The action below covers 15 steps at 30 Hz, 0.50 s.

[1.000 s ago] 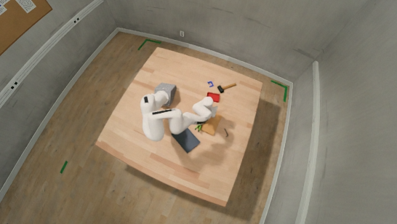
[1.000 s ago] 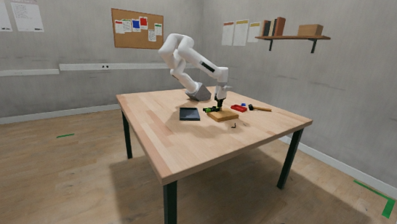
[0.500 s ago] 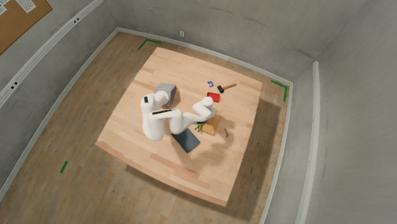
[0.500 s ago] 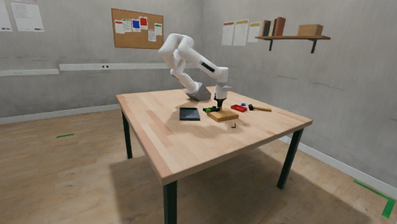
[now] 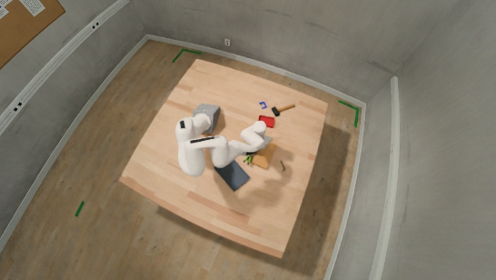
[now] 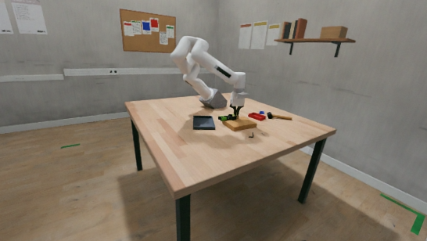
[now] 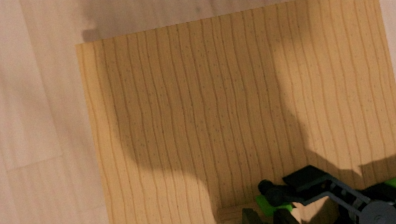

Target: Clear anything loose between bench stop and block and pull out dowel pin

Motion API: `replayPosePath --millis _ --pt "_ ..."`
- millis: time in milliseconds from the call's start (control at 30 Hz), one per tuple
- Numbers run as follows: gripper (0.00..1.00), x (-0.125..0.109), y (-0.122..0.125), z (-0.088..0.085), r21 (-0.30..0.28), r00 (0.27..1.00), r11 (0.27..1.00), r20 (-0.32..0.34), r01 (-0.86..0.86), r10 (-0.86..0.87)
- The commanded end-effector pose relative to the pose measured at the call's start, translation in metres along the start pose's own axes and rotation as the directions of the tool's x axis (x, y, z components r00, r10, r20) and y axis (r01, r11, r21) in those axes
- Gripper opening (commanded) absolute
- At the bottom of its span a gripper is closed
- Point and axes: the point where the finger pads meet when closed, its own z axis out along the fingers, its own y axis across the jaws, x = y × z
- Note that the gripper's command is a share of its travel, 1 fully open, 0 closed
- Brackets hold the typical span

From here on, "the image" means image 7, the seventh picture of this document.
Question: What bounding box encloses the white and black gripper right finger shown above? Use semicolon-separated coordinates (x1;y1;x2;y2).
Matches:
273;208;300;224

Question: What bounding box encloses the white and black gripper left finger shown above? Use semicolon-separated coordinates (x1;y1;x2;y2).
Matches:
242;208;263;224

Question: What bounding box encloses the small wooden block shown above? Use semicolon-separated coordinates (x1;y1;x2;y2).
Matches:
217;202;301;224

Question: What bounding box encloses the light wooden board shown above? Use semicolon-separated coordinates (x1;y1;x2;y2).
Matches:
74;0;396;224

